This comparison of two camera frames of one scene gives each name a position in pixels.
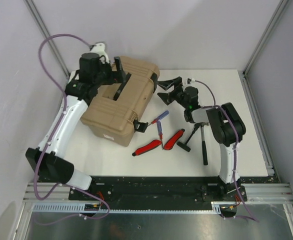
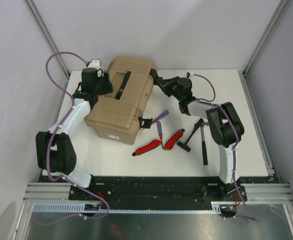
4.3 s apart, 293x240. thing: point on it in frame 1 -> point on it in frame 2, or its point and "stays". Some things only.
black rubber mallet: [184, 146] stays
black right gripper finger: [165, 97] -> [167, 89]
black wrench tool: [204, 145] stays
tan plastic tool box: [114, 120] stays
